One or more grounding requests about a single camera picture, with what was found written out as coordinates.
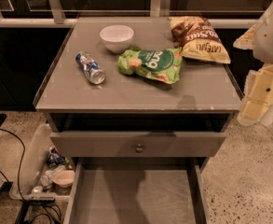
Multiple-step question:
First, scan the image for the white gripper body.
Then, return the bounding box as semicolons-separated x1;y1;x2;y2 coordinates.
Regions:
237;63;273;126

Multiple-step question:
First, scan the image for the green rice chip bag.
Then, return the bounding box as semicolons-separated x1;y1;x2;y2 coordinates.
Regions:
117;47;183;84

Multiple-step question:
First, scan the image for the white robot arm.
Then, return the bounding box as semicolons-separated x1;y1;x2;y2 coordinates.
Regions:
235;2;273;126

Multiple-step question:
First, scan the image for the brown yellow chip bag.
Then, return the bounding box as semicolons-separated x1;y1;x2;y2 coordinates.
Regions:
169;16;231;64

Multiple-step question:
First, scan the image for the round metal drawer knob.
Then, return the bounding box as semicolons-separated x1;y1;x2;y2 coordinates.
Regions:
135;144;143;153

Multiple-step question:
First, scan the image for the grey drawer cabinet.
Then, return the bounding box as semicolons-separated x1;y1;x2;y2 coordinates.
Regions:
33;16;244;224

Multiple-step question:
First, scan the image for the closed grey top drawer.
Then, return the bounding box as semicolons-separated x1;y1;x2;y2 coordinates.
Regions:
50;132;226;158

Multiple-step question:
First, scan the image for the open grey middle drawer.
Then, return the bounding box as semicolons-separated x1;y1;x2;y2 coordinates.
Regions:
63;158;211;224

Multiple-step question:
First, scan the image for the metal window railing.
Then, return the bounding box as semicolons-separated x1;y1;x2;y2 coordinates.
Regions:
0;0;273;29

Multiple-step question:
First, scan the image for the white ceramic bowl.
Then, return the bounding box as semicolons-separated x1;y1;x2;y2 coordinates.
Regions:
100;25;134;53

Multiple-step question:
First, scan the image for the crushed blue soda can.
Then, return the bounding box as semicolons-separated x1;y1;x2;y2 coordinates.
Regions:
75;51;105;85

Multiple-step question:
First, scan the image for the small bowl in bin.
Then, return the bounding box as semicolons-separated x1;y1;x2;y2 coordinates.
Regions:
52;170;75;188

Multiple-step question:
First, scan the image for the blue wrapper in bin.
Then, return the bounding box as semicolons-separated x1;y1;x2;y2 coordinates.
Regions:
47;147;66;168

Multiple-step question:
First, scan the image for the clear plastic storage bin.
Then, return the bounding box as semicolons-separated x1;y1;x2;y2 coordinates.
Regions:
9;124;71;201

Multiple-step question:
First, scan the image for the plastic bottle in bin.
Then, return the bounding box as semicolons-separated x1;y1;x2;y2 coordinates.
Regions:
40;165;65;187

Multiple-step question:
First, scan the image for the black power strip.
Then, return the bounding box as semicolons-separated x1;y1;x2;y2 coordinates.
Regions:
29;196;55;203

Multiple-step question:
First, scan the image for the black cable on floor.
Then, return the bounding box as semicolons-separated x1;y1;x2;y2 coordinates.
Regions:
0;124;62;224

